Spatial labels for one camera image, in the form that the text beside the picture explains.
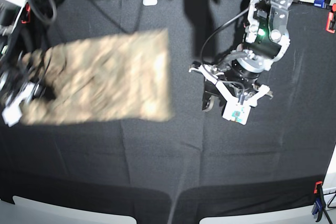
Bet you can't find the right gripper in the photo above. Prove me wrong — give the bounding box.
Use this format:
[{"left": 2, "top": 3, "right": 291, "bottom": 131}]
[{"left": 2, "top": 82, "right": 39, "bottom": 126}]

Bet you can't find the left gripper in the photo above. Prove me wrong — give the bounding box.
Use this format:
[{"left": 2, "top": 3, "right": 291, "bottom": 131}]
[{"left": 188, "top": 62, "right": 273, "bottom": 125}]

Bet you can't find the camouflage t-shirt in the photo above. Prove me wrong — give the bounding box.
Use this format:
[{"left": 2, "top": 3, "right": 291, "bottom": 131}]
[{"left": 20, "top": 29, "right": 174, "bottom": 125}]

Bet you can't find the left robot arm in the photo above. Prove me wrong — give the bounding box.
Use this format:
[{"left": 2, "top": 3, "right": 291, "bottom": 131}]
[{"left": 189, "top": 0, "right": 293, "bottom": 125}]

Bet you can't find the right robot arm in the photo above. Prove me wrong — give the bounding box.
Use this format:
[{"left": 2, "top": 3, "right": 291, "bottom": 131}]
[{"left": 1, "top": 0, "right": 57, "bottom": 127}]

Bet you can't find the black table cloth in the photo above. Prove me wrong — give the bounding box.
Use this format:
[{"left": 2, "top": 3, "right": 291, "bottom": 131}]
[{"left": 1, "top": 0, "right": 335, "bottom": 223}]

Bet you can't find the red clamp left edge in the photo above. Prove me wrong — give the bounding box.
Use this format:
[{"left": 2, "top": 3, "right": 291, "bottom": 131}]
[{"left": 20, "top": 3, "right": 31, "bottom": 24}]

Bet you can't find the red clamp edge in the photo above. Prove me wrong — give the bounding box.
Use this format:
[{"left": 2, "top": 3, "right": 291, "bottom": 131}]
[
  {"left": 325, "top": 3, "right": 336, "bottom": 34},
  {"left": 20, "top": 3, "right": 31, "bottom": 24}
]

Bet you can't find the red clamp right edge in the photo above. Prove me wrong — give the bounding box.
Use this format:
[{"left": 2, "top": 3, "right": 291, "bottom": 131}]
[{"left": 325, "top": 3, "right": 336, "bottom": 34}]

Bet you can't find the orange black clamp bottom right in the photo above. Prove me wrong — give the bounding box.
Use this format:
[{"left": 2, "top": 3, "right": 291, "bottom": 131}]
[{"left": 312, "top": 181, "right": 325, "bottom": 222}]

